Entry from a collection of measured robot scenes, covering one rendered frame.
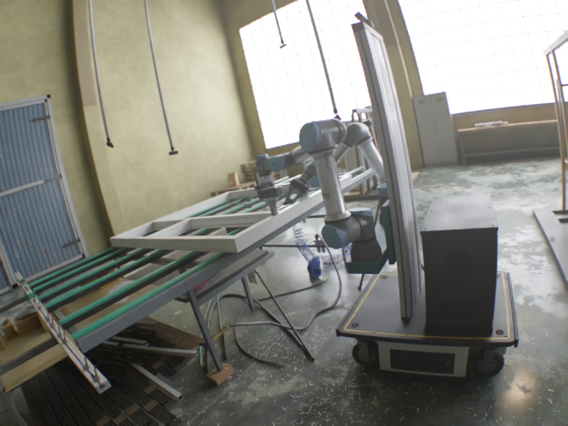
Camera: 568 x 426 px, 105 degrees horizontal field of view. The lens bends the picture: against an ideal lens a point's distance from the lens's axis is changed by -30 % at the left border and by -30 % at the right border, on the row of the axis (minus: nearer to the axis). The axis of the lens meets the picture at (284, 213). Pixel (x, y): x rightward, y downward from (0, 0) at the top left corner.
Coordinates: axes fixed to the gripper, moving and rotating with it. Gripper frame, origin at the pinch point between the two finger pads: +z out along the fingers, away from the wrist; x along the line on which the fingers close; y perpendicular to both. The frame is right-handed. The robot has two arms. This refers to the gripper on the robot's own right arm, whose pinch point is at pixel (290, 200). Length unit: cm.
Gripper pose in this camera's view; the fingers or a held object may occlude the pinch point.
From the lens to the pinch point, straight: 209.0
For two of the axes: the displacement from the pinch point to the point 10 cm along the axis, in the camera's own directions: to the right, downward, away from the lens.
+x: 7.8, 5.3, -3.3
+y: -2.4, -2.4, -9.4
